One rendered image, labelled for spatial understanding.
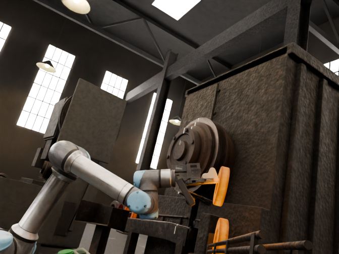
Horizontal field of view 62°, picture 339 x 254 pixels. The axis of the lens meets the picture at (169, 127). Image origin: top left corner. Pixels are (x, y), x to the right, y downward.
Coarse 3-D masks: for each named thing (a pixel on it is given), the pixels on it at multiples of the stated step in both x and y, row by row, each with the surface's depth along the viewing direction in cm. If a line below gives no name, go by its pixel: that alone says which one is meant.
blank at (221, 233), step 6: (222, 222) 104; (228, 222) 104; (216, 228) 110; (222, 228) 101; (228, 228) 101; (216, 234) 110; (222, 234) 100; (228, 234) 100; (216, 240) 109; (216, 246) 100; (222, 246) 98
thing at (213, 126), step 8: (200, 120) 171; (208, 120) 163; (216, 128) 154; (216, 136) 152; (224, 136) 156; (216, 144) 149; (224, 144) 152; (216, 152) 147; (224, 152) 150; (216, 160) 146; (208, 168) 148; (216, 168) 148; (200, 184) 149; (208, 184) 151; (200, 192) 155
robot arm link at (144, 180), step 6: (138, 174) 112; (144, 174) 112; (150, 174) 112; (156, 174) 112; (138, 180) 111; (144, 180) 111; (150, 180) 111; (156, 180) 111; (138, 186) 112; (144, 186) 110; (150, 186) 110; (156, 186) 112
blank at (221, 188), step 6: (222, 168) 110; (228, 168) 111; (222, 174) 107; (228, 174) 107; (222, 180) 105; (228, 180) 105; (216, 186) 116; (222, 186) 105; (216, 192) 107; (222, 192) 105; (216, 198) 106; (222, 198) 105; (216, 204) 108
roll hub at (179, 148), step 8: (176, 136) 172; (184, 136) 166; (192, 136) 156; (176, 144) 167; (184, 144) 159; (192, 144) 153; (200, 144) 154; (168, 152) 173; (176, 152) 163; (184, 152) 157; (192, 152) 151; (168, 160) 169; (176, 160) 164; (184, 160) 157; (192, 160) 151; (168, 168) 166
